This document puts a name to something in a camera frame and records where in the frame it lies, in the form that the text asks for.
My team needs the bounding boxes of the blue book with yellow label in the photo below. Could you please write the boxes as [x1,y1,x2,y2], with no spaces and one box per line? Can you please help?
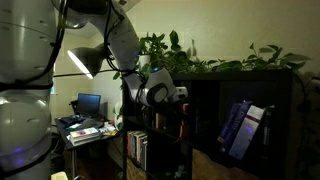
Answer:
[217,102,242,144]

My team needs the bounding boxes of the orange book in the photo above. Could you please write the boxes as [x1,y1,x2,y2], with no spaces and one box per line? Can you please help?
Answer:
[179,102,190,140]

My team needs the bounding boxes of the window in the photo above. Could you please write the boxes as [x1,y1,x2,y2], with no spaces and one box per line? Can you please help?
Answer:
[49,63,56,95]

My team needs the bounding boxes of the black desk object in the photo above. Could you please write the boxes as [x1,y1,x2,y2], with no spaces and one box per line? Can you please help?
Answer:
[79,118,105,130]

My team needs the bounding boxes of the green pothos plant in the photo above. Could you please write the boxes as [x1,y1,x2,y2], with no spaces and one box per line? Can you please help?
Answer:
[112,29,320,171]

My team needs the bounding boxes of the blue cloth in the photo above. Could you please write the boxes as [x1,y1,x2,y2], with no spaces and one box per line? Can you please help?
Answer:
[59,114,86,127]

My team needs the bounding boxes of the cream box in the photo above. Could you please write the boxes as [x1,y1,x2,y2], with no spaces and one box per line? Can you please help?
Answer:
[50,171,70,180]

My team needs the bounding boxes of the dark desk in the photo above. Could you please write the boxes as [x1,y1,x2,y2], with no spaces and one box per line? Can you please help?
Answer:
[54,114,123,180]

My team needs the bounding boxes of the tan upright book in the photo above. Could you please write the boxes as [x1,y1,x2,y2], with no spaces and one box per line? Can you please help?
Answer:
[155,112,167,130]

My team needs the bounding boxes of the white spine book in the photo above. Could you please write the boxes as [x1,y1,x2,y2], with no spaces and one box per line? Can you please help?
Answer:
[132,131,139,162]

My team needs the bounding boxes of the dark blue thick book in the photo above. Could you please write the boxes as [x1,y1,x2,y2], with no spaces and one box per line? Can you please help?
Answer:
[221,99,253,154]

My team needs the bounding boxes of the white thick book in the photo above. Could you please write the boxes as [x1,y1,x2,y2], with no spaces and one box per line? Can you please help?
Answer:
[68,133,102,147]

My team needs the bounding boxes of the white and purple book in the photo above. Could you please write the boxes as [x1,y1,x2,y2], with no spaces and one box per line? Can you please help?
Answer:
[228,104,267,161]

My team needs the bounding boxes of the black cube bookshelf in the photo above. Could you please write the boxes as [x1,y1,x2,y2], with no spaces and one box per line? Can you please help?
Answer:
[121,68,294,180]

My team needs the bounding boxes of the black thin book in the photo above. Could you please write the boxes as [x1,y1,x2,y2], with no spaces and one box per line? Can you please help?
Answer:
[261,104,276,158]

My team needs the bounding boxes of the red spine book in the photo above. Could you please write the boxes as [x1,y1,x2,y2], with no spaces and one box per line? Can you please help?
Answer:
[126,130,132,157]

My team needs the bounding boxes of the colourful cover book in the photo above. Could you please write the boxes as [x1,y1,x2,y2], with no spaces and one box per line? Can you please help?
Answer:
[69,127,101,139]

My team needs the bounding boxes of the open black laptop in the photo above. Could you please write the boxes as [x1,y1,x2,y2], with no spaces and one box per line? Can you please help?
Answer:
[77,92,102,118]

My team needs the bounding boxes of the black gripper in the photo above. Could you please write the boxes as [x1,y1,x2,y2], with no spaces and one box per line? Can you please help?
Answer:
[172,99,190,120]

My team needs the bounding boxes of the woven storage basket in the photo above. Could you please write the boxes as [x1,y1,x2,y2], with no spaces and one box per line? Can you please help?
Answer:
[125,158,148,180]
[192,148,264,180]

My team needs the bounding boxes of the colourful packets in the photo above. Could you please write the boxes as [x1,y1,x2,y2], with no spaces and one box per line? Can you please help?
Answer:
[99,122,118,137]

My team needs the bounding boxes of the grey desk lamp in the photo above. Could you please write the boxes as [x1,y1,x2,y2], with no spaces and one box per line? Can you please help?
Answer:
[53,44,126,80]

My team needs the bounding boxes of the white plant pot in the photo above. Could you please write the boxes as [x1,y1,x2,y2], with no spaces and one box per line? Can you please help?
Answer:
[138,54,152,70]

